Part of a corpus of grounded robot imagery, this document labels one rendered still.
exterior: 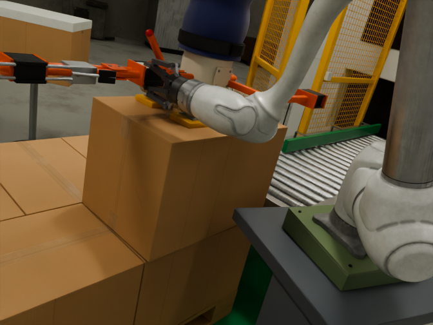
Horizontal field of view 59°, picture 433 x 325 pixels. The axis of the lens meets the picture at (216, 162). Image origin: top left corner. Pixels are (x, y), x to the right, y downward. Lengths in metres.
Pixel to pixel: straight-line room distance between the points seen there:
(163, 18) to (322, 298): 8.72
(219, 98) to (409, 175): 0.43
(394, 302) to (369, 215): 0.30
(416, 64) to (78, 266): 0.99
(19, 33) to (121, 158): 1.67
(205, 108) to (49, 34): 1.89
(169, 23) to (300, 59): 8.53
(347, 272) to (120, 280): 0.65
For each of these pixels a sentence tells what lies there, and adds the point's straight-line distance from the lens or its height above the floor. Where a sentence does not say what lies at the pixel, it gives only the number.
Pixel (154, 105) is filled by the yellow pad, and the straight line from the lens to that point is 1.30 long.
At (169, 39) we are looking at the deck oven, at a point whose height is 0.33.
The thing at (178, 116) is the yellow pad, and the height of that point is 0.97.
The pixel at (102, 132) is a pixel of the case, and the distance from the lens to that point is 1.29.
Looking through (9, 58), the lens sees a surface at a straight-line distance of 0.98.
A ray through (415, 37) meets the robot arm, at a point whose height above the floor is 1.34.
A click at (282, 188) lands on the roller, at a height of 0.54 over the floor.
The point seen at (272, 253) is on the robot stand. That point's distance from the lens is 1.06.
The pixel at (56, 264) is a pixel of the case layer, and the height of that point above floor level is 0.54.
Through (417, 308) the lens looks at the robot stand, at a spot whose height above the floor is 0.75.
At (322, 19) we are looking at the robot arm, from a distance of 0.89.
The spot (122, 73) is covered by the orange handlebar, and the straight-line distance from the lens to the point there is 1.10.
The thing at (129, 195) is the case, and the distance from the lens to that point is 1.22.
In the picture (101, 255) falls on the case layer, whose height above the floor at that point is 0.54.
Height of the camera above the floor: 1.32
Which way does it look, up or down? 22 degrees down
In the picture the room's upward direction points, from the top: 14 degrees clockwise
